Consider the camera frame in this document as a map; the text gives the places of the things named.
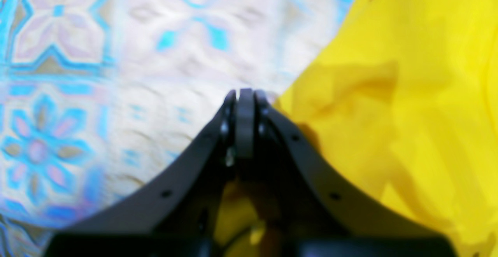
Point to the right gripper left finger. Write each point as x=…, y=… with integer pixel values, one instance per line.
x=173, y=215

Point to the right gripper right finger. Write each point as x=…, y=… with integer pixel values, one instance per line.
x=322, y=213

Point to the yellow T-shirt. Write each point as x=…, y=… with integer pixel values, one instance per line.
x=401, y=97

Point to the patterned blue tablecloth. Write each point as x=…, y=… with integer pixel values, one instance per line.
x=98, y=96

